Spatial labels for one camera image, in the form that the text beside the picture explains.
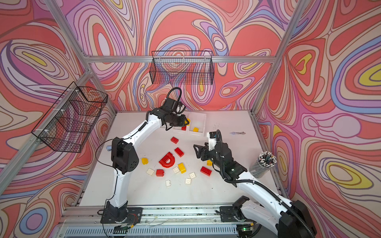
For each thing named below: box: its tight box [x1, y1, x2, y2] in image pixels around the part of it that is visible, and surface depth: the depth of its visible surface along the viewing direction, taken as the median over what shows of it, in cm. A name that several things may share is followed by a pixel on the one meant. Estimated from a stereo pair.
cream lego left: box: [146, 168, 155, 177], surface depth 88 cm
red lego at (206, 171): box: [199, 166, 212, 177], surface depth 90 cm
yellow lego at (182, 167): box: [177, 162, 187, 174], surface depth 91 cm
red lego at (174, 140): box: [170, 136, 180, 145], surface depth 104 cm
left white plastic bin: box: [149, 114, 162, 134], surface depth 65 cm
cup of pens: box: [249, 150, 278, 179], surface depth 77 cm
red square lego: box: [155, 169, 165, 178], surface depth 89 cm
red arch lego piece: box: [158, 151, 176, 169], surface depth 94 cm
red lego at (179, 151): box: [174, 147, 185, 158], surface depth 98 cm
